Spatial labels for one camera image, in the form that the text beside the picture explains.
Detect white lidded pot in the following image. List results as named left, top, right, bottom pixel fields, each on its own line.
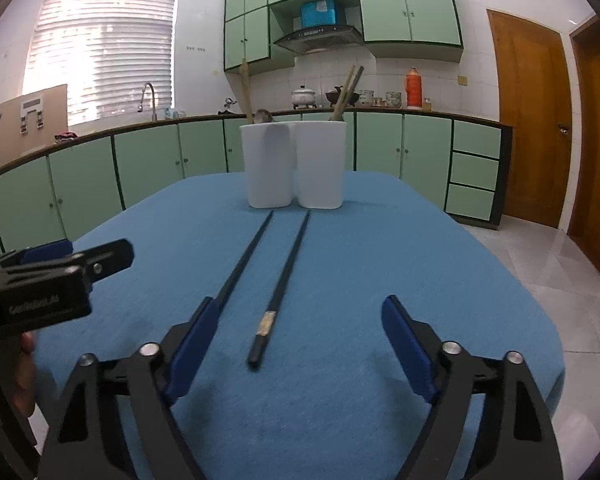
left=290, top=85, right=317, bottom=110

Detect green wall cabinets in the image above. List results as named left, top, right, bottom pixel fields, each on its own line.
left=223, top=0, right=465, bottom=73

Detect wooden door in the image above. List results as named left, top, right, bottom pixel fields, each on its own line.
left=567, top=15, right=600, bottom=281
left=486, top=8, right=573, bottom=229

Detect white plastic utensil holder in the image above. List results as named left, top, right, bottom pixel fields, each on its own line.
left=239, top=120, right=348, bottom=210

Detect black wok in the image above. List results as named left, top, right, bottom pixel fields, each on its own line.
left=325, top=86, right=359, bottom=107

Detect chrome sink faucet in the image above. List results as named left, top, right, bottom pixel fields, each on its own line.
left=136, top=82, right=158, bottom=122

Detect black chopstick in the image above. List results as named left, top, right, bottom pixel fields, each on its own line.
left=214, top=210, right=275, bottom=313
left=246, top=209, right=312, bottom=372

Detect dark grey chopstick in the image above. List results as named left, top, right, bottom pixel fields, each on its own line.
left=336, top=66, right=365, bottom=122

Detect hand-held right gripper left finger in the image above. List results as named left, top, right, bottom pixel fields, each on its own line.
left=39, top=296, right=221, bottom=480

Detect range hood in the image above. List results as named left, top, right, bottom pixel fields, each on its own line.
left=273, top=25, right=365, bottom=55

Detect blue tablecloth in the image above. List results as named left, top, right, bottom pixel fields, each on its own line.
left=32, top=170, right=566, bottom=480

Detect orange thermos flask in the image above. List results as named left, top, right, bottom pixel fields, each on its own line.
left=405, top=66, right=424, bottom=109

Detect person's left hand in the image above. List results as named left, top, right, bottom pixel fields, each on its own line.
left=12, top=332, right=36, bottom=417

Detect green base cabinets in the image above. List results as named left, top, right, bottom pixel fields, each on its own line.
left=0, top=110, right=513, bottom=261

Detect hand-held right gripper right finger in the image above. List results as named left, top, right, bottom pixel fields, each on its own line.
left=381, top=294, right=563, bottom=480

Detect cardboard box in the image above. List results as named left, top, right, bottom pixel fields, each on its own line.
left=0, top=84, right=70, bottom=161

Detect blue storage box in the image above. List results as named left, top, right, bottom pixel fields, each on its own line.
left=300, top=0, right=342, bottom=28

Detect window blinds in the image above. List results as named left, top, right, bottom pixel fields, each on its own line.
left=22, top=0, right=179, bottom=126

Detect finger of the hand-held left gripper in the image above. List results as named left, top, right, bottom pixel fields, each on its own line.
left=0, top=238, right=135, bottom=281
left=0, top=240, right=75, bottom=267

